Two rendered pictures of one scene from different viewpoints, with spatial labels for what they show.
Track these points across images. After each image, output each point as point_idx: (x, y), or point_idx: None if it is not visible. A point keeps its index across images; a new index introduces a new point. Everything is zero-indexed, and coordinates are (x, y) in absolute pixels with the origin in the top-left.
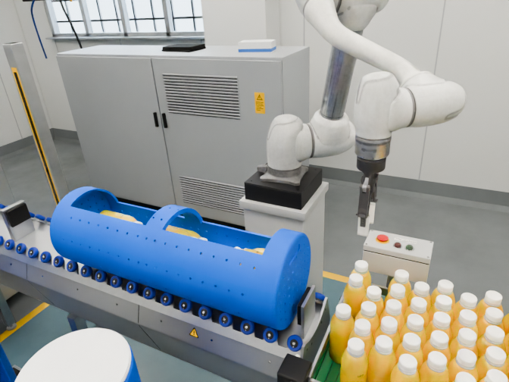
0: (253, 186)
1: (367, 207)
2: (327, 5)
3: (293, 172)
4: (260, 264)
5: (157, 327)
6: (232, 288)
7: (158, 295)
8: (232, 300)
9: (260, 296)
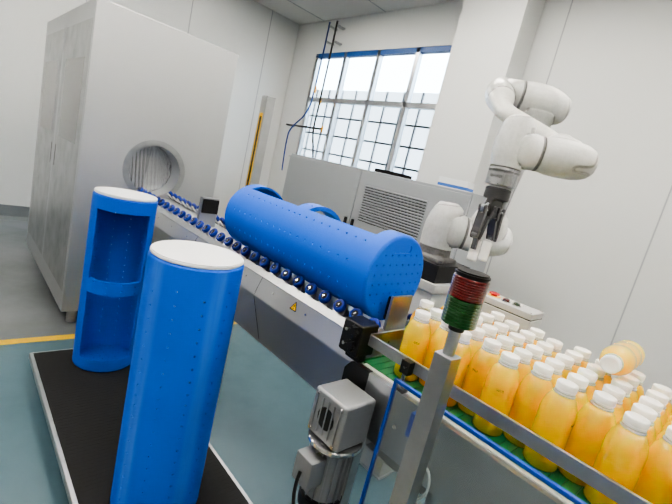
0: None
1: (481, 226)
2: (506, 93)
3: (439, 252)
4: (372, 238)
5: (267, 298)
6: (341, 253)
7: (280, 277)
8: (337, 265)
9: (360, 261)
